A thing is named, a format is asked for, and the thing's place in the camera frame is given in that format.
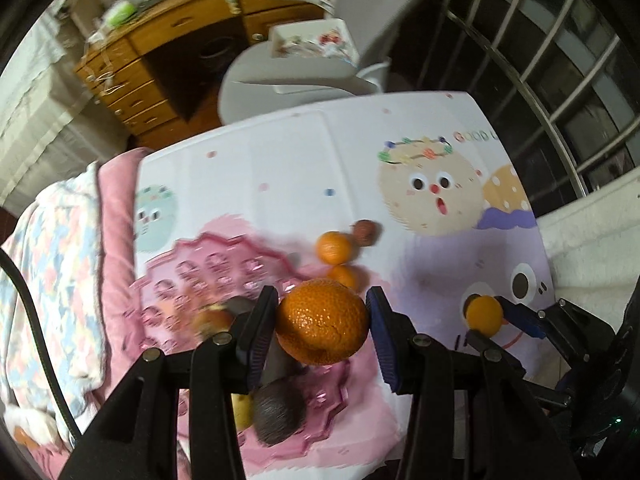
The small orange tangerine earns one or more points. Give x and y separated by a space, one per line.
484 314

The dark green avocado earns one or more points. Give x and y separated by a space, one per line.
279 411

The red apple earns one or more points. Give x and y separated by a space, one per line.
211 320

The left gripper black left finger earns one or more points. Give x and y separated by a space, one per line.
134 435

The yellow green apple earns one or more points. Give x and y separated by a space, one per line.
243 411

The cartoon print bed sheet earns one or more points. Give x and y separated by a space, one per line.
240 207

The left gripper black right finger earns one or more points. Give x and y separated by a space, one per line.
459 427

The grey dark avocado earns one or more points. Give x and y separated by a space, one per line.
240 308

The wooden desk with drawers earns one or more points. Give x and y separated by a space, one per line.
160 74

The white lace covered cabinet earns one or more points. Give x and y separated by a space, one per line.
52 126

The metal window bars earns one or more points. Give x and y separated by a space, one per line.
555 80

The pink plastic fruit tray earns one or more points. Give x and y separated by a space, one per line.
198 288

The brown red passion fruit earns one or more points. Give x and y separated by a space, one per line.
364 232

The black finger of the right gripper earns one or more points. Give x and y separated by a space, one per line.
491 362
531 322

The white tray on chair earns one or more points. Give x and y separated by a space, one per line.
326 38

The large orange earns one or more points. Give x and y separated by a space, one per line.
322 322

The pastel patterned quilt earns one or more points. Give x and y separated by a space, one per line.
57 247

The grey office chair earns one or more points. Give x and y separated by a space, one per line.
257 84

